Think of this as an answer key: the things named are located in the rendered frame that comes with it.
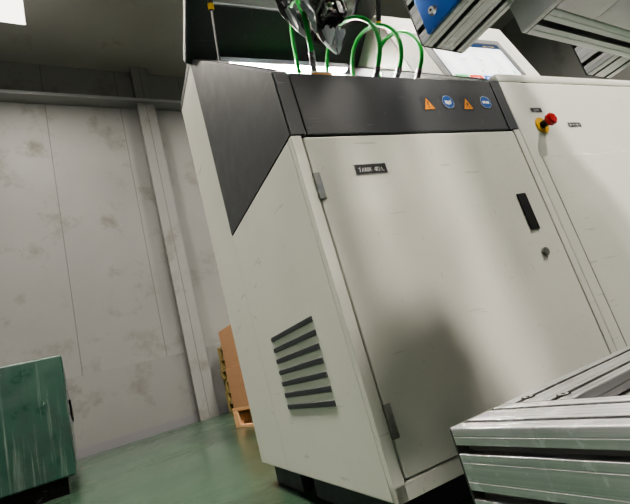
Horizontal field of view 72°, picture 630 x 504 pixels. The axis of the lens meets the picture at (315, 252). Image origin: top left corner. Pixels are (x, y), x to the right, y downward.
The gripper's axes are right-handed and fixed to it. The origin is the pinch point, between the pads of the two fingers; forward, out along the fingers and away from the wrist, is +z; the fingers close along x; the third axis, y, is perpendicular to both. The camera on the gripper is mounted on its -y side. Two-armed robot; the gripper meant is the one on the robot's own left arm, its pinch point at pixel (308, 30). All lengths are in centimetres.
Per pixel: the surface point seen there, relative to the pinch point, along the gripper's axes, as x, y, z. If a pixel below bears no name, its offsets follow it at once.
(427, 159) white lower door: 6, 39, 35
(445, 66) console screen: 44, -32, 39
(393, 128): 2.5, 34.9, 25.1
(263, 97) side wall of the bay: -20.1, 28.8, 4.4
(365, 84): 2.4, 27.7, 14.6
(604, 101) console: 75, 3, 67
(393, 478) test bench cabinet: -34, 89, 59
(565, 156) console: 45, 25, 63
